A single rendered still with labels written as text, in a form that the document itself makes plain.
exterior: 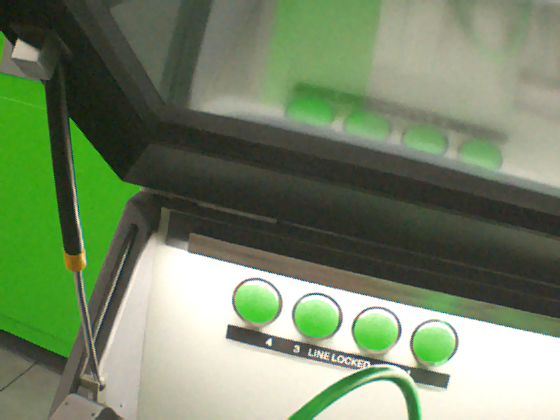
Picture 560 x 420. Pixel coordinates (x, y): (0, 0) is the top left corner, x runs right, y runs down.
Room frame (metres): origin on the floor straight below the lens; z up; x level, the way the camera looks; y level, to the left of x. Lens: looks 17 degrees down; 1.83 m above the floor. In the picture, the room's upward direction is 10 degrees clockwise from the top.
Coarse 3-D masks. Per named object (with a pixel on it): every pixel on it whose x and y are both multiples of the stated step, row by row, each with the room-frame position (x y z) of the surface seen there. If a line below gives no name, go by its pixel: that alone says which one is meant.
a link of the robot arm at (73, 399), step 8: (64, 400) 0.72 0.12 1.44; (72, 400) 0.72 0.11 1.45; (80, 400) 0.71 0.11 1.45; (88, 400) 0.71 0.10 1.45; (64, 408) 0.71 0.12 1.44; (72, 408) 0.71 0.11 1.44; (80, 408) 0.71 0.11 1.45; (88, 408) 0.70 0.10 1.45; (96, 408) 0.70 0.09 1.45; (104, 408) 0.70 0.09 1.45; (112, 408) 0.71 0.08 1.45; (56, 416) 0.70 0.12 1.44; (64, 416) 0.70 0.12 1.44; (72, 416) 0.70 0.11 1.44; (80, 416) 0.70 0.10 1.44; (88, 416) 0.70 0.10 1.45; (96, 416) 0.70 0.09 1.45; (104, 416) 0.70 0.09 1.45; (112, 416) 0.71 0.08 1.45; (120, 416) 0.71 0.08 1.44
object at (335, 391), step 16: (368, 368) 0.89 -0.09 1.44; (384, 368) 0.91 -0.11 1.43; (336, 384) 0.85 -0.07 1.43; (352, 384) 0.86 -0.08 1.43; (400, 384) 0.94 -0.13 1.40; (320, 400) 0.83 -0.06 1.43; (336, 400) 0.84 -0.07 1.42; (416, 400) 0.97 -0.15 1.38; (304, 416) 0.81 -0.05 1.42; (416, 416) 0.98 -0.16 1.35
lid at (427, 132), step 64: (0, 0) 0.83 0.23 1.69; (64, 0) 0.76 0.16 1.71; (128, 0) 0.78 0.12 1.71; (192, 0) 0.75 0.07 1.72; (256, 0) 0.73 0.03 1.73; (320, 0) 0.70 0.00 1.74; (384, 0) 0.68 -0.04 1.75; (448, 0) 0.65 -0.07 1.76; (512, 0) 0.62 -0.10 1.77; (128, 64) 0.90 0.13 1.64; (192, 64) 0.87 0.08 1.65; (256, 64) 0.83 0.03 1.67; (320, 64) 0.80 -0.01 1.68; (384, 64) 0.77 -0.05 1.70; (448, 64) 0.74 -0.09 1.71; (512, 64) 0.70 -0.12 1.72; (128, 128) 1.14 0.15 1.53; (192, 128) 1.02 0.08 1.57; (256, 128) 0.97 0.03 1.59; (320, 128) 0.93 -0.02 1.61; (384, 128) 0.88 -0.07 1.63; (448, 128) 0.84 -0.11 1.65; (512, 128) 0.80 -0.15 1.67; (192, 192) 1.16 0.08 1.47; (256, 192) 1.09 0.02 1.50; (320, 192) 1.03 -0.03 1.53; (384, 192) 0.98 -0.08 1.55; (448, 192) 0.98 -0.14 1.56; (512, 192) 0.94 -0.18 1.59; (448, 256) 1.12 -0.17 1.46; (512, 256) 1.05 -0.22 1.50
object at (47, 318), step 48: (0, 48) 3.71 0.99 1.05; (0, 96) 3.70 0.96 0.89; (0, 144) 3.69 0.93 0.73; (48, 144) 3.62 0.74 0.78; (0, 192) 3.68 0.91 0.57; (48, 192) 3.61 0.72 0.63; (96, 192) 3.55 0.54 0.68; (0, 240) 3.68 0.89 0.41; (48, 240) 3.61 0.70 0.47; (96, 240) 3.55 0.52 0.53; (0, 288) 3.67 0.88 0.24; (48, 288) 3.60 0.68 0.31; (0, 336) 3.72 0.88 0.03; (48, 336) 3.60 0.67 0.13
